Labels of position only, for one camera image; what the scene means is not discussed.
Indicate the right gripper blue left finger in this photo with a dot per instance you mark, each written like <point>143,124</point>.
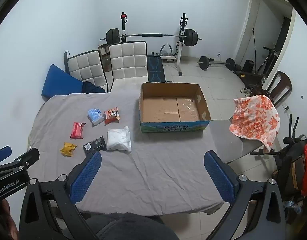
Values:
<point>81,177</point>

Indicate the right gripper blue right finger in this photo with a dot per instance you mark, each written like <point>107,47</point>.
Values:
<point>222,175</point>

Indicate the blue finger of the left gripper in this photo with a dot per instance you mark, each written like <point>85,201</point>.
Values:
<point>5,153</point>
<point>22,162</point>

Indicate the yellow packet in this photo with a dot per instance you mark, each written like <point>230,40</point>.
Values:
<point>67,149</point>

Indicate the black snack bag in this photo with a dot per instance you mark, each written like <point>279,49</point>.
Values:
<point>95,146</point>

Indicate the red snack packet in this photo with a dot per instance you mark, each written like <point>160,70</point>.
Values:
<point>77,130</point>

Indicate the white soft pouch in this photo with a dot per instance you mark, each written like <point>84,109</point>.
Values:
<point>119,139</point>

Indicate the light blue tissue pack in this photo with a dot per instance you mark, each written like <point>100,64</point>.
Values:
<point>95,116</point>

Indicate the orange snack bag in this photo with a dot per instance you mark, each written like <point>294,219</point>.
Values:
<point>112,115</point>

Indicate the person's left hand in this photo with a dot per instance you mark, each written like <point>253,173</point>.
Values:
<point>8,229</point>

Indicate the grey plastic chair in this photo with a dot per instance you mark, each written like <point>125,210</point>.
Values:
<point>230,147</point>

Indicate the black exercise bike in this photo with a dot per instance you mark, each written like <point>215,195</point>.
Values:
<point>290,162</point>

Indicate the orange white floral cloth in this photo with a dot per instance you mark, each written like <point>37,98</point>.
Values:
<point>256,118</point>

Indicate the blue foam cushion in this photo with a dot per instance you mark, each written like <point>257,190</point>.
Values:
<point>58,82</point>

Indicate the dark navy cloth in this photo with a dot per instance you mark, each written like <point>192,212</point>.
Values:
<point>89,88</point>

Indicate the open cardboard box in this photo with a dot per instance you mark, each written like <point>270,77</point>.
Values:
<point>173,107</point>

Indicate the left white padded chair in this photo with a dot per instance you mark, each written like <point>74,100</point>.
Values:
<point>85,67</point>

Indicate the white padded chair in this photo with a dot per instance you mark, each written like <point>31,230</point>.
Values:
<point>129,64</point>
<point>85,67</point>

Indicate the brown wooden chair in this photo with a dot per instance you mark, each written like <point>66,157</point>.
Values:
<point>279,88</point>

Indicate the barbell on floor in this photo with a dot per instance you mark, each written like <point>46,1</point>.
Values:
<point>205,62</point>

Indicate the black blue bench pad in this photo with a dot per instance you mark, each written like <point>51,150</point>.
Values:
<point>155,68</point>

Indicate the right white padded chair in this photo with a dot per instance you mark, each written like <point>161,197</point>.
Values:
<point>129,64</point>

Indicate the white weight bench rack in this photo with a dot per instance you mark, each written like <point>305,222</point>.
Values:
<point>176,56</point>

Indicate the barbell on rack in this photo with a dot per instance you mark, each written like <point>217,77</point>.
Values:
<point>190,37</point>

